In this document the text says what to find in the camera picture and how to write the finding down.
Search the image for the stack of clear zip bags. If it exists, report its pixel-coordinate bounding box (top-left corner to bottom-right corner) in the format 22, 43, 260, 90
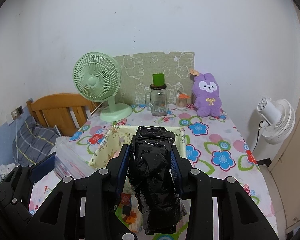
51, 137, 95, 179

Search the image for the black plastic bag roll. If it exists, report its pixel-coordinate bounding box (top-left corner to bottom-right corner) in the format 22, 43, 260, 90
128, 126, 187, 235

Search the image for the green tissue pack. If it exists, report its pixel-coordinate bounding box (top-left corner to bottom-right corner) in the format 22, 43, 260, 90
115, 193, 142, 233

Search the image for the grey plaid pillow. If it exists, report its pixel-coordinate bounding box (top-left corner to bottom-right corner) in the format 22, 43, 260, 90
12, 116, 61, 167

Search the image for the floral tablecloth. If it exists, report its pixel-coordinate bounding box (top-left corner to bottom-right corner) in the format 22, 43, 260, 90
29, 105, 270, 239

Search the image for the yellow cartoon fabric storage box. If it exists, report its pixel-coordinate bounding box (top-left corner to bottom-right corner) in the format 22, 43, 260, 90
88, 125, 190, 170

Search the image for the white clip fan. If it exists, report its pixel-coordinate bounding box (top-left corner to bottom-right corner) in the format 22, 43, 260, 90
253, 97, 296, 150

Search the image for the green desk fan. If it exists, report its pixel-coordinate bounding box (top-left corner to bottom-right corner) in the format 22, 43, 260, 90
72, 52, 133, 122

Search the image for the cotton swab container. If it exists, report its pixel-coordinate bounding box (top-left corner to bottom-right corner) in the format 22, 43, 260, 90
175, 90, 190, 110

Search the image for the purple plush bunny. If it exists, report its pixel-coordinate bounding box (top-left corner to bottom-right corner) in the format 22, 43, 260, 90
192, 73, 222, 117

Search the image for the glass mason jar mug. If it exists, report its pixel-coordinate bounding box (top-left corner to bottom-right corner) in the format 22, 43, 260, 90
149, 84, 168, 116

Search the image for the green cartoon cardboard panel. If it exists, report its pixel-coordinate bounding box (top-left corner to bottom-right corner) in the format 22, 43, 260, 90
114, 51, 194, 105

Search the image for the green plastic cup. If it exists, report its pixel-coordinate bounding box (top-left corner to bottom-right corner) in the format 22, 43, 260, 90
152, 73, 165, 87

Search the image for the wall power outlet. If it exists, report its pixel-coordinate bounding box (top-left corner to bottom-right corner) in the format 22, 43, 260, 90
11, 106, 24, 120

